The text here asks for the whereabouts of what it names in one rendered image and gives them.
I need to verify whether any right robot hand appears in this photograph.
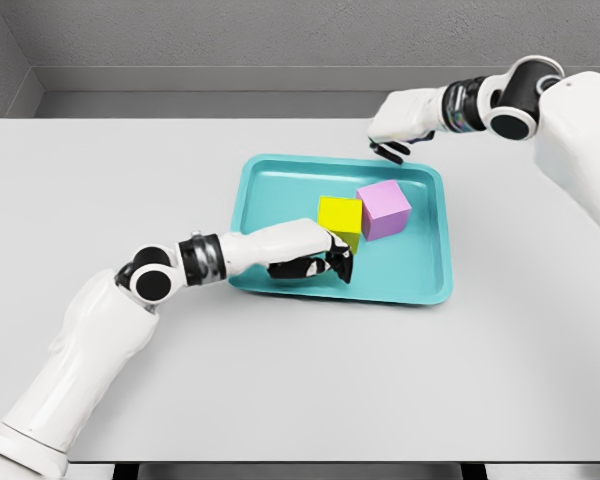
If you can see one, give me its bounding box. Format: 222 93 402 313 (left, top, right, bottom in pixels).
367 89 436 165

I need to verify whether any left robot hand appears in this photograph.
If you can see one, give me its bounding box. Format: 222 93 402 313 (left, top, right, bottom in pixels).
256 218 355 285

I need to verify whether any yellow cube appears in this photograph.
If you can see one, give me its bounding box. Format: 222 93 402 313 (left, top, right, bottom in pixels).
317 195 364 255

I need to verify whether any pink cube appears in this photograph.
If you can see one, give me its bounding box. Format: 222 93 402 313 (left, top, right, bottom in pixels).
355 179 413 243

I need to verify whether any teal tray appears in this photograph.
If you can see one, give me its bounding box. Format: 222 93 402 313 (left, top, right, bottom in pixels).
227 153 454 305

